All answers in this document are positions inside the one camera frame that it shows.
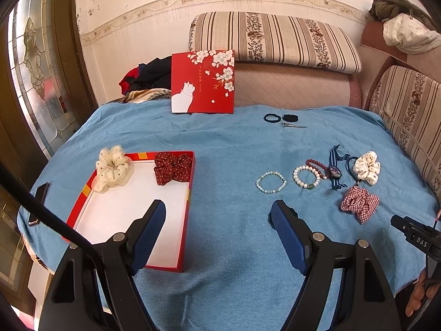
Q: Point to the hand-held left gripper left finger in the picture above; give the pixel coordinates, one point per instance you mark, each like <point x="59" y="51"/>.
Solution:
<point x="148" y="239"/>

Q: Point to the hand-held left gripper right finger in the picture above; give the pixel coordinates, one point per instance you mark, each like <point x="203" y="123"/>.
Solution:
<point x="287" y="239"/>

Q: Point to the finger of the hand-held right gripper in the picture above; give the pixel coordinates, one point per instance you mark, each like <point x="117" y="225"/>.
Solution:
<point x="411" y="235"/>

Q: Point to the red cardboard box tray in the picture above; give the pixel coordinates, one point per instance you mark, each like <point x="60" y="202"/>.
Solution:
<point x="113" y="220"/>

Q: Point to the person's right hand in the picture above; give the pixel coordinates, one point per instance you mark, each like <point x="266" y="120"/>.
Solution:
<point x="418" y="293"/>

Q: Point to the red plaid scrunchie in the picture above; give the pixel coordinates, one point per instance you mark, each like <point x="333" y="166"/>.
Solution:
<point x="360" y="204"/>

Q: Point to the cream dotted organza scrunchie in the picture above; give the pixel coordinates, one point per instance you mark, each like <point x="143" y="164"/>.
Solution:
<point x="112" y="170"/>

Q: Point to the white dotted scrunchie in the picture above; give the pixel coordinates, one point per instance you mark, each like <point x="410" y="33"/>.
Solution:
<point x="368" y="166"/>

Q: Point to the blue blanket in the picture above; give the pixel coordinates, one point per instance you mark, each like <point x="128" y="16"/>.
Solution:
<point x="224" y="151"/>

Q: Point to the silver metal hair clip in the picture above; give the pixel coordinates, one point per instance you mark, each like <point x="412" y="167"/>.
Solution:
<point x="289" y="124"/>

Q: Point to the black phone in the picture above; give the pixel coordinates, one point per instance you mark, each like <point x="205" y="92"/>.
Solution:
<point x="38" y="198"/>

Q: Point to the black hair clip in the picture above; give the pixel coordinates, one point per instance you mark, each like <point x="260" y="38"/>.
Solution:
<point x="289" y="117"/>

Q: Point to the patterned scarf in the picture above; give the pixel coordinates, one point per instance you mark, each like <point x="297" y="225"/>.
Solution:
<point x="144" y="96"/>

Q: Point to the pink sofa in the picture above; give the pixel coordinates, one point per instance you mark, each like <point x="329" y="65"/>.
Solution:
<point x="293" y="86"/>

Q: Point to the red box lid with cat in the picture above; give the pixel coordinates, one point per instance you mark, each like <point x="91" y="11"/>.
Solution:
<point x="203" y="89"/>

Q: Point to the pile of dark clothes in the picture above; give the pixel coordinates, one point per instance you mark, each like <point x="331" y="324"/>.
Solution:
<point x="151" y="74"/>

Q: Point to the white cloth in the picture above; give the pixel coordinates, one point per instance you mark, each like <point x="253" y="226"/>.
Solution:
<point x="410" y="34"/>

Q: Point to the long striped floral cushion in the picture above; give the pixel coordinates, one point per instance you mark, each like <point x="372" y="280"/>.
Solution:
<point x="275" y="38"/>

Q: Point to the stained glass wooden door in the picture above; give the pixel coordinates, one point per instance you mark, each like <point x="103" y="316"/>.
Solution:
<point x="34" y="58"/>

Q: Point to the green cloth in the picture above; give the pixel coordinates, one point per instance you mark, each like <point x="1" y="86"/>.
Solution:
<point x="392" y="5"/>

